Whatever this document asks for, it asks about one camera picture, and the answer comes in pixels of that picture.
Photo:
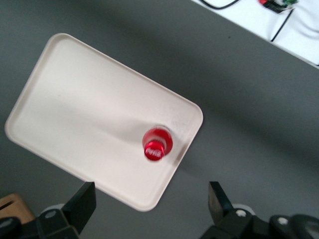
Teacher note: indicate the green circuit board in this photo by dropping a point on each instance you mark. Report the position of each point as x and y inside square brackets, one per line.
[276, 5]

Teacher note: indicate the red coke bottle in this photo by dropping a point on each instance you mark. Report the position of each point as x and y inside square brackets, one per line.
[155, 149]

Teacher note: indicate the white rectangular tray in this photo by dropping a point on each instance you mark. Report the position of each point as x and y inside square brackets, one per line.
[87, 112]

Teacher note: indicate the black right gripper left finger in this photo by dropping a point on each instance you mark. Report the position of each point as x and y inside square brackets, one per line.
[81, 206]

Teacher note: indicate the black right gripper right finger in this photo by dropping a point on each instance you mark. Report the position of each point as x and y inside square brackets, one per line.
[219, 204]

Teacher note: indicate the wooden drawer cabinet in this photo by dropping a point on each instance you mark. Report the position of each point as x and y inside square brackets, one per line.
[15, 206]

